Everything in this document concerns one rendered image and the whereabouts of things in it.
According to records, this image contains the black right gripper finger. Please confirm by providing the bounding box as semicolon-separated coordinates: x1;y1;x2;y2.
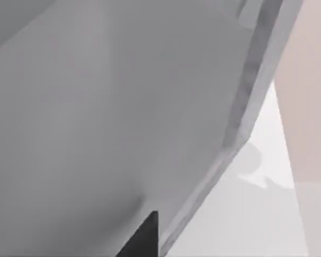
114;210;159;257

